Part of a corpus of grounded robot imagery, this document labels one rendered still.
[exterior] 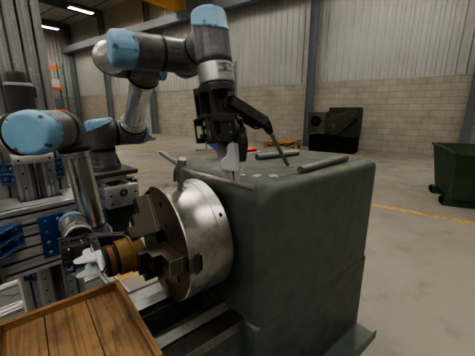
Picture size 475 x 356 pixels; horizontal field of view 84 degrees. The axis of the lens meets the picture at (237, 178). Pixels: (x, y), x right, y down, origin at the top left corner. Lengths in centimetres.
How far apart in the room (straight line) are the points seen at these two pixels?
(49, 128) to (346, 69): 1048
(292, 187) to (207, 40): 39
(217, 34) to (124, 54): 19
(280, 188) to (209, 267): 26
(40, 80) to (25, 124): 61
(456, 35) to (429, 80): 129
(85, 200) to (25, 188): 39
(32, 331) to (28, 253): 46
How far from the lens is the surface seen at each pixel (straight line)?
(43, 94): 146
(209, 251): 65
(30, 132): 86
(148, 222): 75
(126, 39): 63
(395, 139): 1050
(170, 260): 64
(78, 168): 101
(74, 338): 86
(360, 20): 1112
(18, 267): 135
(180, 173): 66
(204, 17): 61
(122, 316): 87
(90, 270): 74
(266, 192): 63
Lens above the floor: 143
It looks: 15 degrees down
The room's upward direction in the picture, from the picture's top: straight up
